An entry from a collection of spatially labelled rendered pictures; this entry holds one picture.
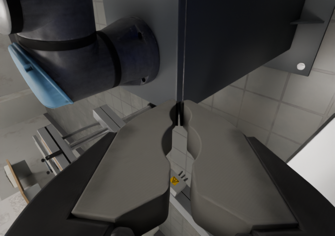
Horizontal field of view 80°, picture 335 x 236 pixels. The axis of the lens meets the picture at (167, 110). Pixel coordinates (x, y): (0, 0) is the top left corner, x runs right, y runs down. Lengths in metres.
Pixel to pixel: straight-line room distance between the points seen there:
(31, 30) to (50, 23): 0.03
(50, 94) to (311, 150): 0.34
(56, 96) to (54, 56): 0.06
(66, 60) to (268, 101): 1.07
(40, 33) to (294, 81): 1.06
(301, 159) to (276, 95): 0.98
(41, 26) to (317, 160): 0.35
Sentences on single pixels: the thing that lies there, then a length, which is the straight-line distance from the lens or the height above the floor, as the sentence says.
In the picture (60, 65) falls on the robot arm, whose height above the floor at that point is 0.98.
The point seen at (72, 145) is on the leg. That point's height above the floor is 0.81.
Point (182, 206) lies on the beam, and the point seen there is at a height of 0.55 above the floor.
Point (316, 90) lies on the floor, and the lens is 1.16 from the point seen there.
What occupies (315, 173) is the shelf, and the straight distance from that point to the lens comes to 0.25.
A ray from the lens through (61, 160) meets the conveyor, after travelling 1.35.
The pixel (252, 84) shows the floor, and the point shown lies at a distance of 1.24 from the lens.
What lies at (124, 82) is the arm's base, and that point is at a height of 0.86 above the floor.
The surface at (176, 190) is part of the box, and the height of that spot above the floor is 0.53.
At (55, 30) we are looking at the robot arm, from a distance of 0.33.
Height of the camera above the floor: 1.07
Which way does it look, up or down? 37 degrees down
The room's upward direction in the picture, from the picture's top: 119 degrees counter-clockwise
